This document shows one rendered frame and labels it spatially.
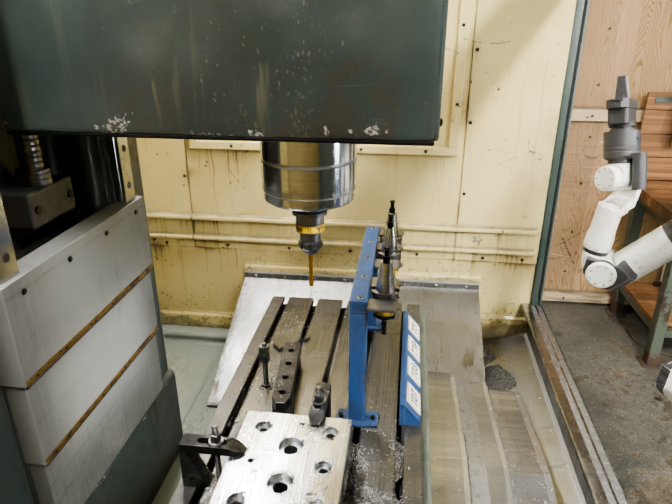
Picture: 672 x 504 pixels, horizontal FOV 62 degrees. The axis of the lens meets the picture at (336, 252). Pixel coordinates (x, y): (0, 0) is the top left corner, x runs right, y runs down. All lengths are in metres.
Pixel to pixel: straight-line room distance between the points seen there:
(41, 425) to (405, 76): 0.82
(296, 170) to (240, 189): 1.23
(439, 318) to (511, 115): 0.73
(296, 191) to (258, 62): 0.20
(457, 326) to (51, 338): 1.37
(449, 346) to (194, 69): 1.40
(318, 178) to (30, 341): 0.53
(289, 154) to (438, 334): 1.25
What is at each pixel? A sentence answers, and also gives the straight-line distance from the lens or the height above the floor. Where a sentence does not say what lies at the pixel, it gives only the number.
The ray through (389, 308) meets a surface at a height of 1.22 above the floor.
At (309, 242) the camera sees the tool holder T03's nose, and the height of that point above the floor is 1.42.
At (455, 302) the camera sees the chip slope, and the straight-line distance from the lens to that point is 2.09.
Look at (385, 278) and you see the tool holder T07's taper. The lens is 1.23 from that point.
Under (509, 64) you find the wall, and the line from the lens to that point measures 1.94.
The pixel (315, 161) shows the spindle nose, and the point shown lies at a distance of 0.87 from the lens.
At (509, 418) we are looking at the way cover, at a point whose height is 0.71.
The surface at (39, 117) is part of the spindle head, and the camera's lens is 0.96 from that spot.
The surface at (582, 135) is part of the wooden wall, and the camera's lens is 3.73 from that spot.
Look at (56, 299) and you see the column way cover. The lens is 1.08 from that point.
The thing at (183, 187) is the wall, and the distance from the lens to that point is 2.16.
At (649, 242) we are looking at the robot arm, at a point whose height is 1.24.
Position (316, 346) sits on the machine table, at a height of 0.90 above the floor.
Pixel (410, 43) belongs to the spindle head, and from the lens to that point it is 0.78.
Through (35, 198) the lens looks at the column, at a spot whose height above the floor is 1.50.
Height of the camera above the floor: 1.79
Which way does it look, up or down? 23 degrees down
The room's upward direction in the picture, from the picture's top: straight up
